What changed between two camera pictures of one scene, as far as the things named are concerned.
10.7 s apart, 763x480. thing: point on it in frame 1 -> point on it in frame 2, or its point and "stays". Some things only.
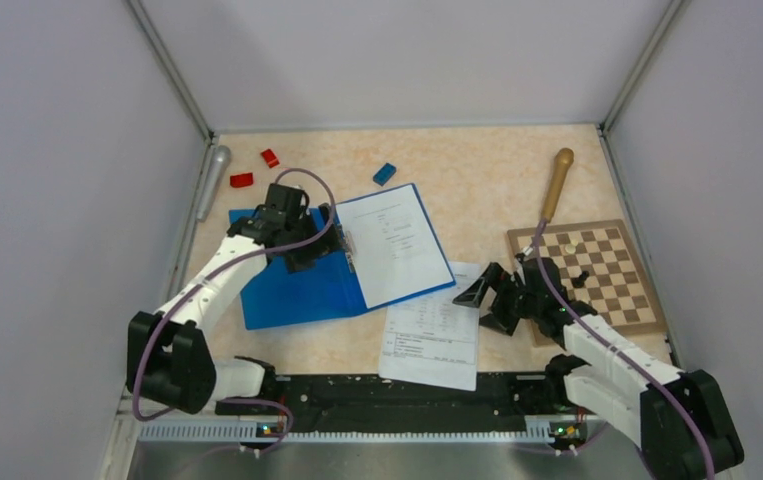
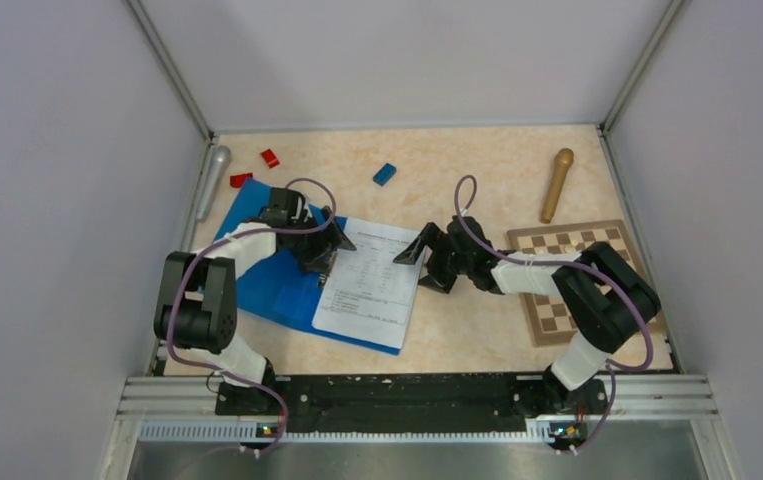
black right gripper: [500, 321] -> [432, 236]
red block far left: [241, 180] stays
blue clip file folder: [332, 287] -> [247, 208]
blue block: [385, 174] stays
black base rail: [367, 404] stays
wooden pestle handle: [563, 161] stays
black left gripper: [305, 261] stays
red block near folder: [270, 158] stays
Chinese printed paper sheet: [431, 340] -> [367, 294]
